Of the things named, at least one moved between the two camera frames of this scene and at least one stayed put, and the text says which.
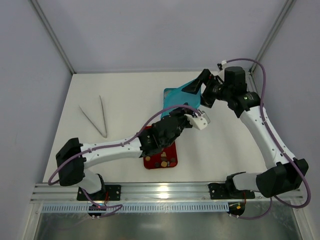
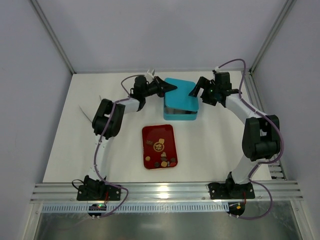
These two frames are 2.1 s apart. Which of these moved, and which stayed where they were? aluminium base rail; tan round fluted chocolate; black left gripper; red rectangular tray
Moved: black left gripper
Stayed: red rectangular tray; tan round fluted chocolate; aluminium base rail
